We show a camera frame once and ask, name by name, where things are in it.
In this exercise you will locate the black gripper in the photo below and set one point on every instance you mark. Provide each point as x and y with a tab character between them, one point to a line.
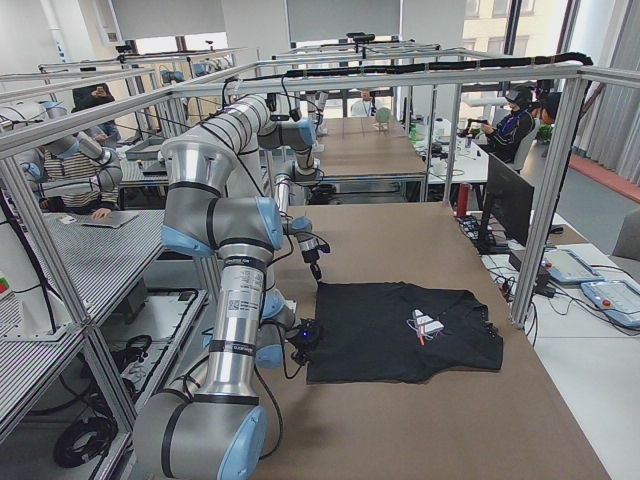
310	258
302	347

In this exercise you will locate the black graphic t-shirt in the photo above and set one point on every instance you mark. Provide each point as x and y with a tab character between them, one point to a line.
399	332

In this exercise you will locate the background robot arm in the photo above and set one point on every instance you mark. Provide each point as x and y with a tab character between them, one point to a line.
106	161

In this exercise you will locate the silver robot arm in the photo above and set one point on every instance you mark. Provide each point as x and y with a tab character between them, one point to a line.
208	423
290	179

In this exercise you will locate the red water bottle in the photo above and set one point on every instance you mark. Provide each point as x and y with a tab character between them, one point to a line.
462	200

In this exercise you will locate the silver laptop on table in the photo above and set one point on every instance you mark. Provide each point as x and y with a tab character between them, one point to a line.
115	220

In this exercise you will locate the black Huawei monitor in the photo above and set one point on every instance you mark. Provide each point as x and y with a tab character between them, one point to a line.
508	199

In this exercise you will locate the striped aluminium work table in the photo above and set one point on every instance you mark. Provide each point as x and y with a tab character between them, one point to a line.
100	265

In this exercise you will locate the person with VR headset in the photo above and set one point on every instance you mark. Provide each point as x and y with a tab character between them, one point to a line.
504	139

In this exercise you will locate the teach pendant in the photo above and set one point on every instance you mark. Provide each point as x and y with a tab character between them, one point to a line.
618	299
566	267

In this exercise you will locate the person in striped shirt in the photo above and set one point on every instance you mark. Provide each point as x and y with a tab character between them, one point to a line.
77	167

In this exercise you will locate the aluminium frame post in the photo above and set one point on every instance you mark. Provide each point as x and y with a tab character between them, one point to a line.
548	194

